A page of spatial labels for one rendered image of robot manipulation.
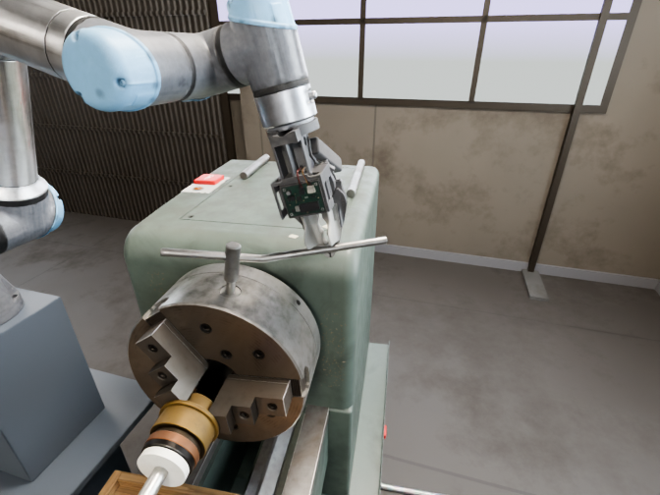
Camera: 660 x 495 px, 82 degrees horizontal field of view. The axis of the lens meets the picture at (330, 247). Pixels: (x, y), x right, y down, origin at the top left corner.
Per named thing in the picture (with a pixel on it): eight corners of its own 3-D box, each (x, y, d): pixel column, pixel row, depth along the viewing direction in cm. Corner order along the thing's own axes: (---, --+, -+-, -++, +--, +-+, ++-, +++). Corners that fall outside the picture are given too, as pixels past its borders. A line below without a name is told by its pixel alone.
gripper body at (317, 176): (281, 224, 53) (252, 137, 48) (297, 202, 60) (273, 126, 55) (333, 216, 50) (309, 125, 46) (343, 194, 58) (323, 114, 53)
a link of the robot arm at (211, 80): (121, 44, 45) (192, 16, 41) (182, 45, 55) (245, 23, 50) (147, 112, 48) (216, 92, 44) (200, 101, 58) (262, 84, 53)
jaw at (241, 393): (235, 357, 64) (302, 362, 62) (241, 379, 67) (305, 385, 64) (205, 412, 55) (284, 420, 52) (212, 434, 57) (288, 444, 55)
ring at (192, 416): (165, 380, 57) (126, 434, 49) (223, 389, 56) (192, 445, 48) (177, 421, 62) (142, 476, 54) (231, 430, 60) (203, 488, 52)
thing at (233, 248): (221, 309, 60) (225, 247, 54) (222, 301, 62) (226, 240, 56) (236, 309, 60) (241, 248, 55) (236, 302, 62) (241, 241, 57)
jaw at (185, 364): (200, 359, 66) (153, 309, 63) (220, 350, 64) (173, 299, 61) (165, 412, 57) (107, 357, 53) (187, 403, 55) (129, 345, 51)
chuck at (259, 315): (160, 378, 80) (153, 252, 65) (302, 419, 78) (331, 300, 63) (133, 413, 72) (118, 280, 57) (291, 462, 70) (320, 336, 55)
